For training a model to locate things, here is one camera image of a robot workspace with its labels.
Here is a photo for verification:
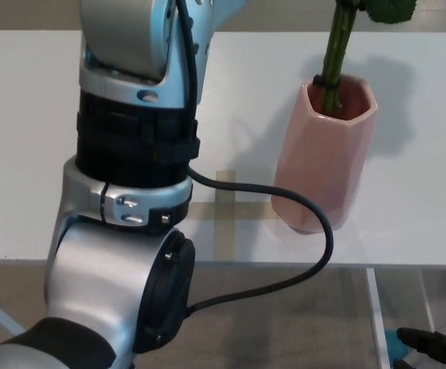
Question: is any white rear table leg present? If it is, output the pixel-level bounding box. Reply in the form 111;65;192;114
418;268;438;324

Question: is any pink artificial rose bouquet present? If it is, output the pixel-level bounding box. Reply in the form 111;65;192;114
314;0;417;116

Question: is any short beige tape strip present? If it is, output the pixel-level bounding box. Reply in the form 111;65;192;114
188;202;281;221

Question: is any white table leg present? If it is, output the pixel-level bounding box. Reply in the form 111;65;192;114
365;268;388;369
418;268;438;324

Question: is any long beige tape strip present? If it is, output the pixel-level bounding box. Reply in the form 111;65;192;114
215;170;236;262

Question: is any pink faceted ceramic vase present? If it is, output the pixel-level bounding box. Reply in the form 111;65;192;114
272;75;378;234

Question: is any teal floor object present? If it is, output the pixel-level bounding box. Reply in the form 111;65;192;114
384;328;407;358

